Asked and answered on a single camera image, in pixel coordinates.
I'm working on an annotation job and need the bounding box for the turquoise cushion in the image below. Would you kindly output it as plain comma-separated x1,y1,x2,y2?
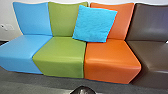
72,4,118,44

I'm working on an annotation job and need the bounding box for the green sofa chair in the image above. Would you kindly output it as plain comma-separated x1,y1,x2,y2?
32,1,90,80

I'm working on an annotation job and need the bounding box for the orange sofa chair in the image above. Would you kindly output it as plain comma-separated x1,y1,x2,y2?
83,2,142,85

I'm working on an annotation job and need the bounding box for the blue sofa chair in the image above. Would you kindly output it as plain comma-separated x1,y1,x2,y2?
0,1,54,75

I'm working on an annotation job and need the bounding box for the brown sofa chair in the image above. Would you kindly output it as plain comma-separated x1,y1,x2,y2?
125,2,168,90

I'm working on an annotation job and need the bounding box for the white wall socket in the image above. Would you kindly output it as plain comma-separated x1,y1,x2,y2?
0,23,15,32

